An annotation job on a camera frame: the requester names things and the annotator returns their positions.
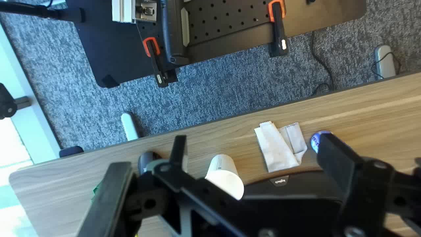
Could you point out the large white paper packet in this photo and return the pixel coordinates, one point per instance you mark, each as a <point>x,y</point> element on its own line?
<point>275,146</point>

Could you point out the orange black clamp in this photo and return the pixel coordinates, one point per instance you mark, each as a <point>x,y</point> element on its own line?
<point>278,26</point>
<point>153,46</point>

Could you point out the small white paper packet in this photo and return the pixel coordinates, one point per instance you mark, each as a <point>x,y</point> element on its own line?
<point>297,136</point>

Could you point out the white desk foot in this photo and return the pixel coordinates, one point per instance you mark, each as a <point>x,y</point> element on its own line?
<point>386,61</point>
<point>129,126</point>

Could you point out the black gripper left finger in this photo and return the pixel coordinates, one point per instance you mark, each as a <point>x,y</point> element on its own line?
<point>107,201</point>

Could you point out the white paper cup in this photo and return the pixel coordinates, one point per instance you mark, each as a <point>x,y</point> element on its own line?
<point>224,175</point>

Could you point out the blue gum container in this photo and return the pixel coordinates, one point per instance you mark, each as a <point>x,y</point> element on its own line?
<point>316,141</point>

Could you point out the black tripod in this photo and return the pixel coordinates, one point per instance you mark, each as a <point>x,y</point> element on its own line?
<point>8,103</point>

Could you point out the dark desk edge bracket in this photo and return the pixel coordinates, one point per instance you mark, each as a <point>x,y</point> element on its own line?
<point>72,151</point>

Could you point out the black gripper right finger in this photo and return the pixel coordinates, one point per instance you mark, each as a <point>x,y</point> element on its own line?
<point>337,166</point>

